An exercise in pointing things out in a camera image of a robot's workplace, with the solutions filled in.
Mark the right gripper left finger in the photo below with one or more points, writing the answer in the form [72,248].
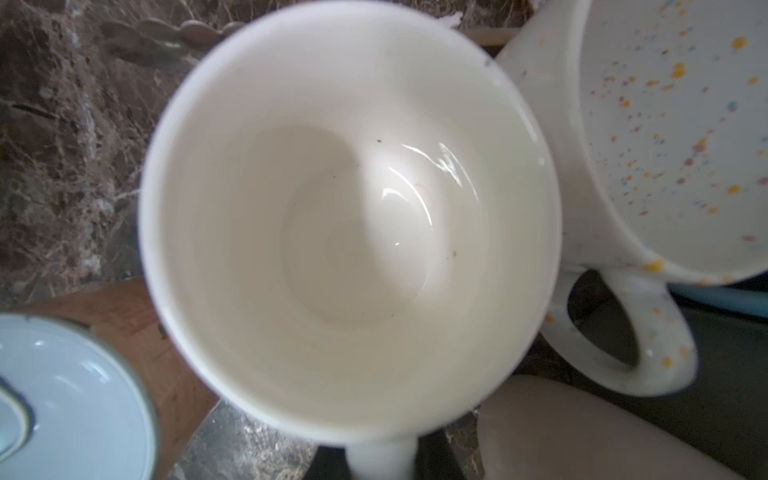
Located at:
[328,463]

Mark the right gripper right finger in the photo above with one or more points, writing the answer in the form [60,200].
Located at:
[435,459]

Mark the pale pink mug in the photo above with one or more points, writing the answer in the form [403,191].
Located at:
[536,428]

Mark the white mug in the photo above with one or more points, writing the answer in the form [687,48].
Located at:
[350,226]

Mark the blue butterfly mug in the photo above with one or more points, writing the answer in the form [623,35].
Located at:
[735,300]

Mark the cream speckled mug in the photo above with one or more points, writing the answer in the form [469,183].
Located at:
[655,113]

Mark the orange label tin can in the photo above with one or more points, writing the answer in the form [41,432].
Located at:
[92,387]

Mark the red handled metal tongs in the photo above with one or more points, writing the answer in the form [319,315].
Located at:
[154,43]

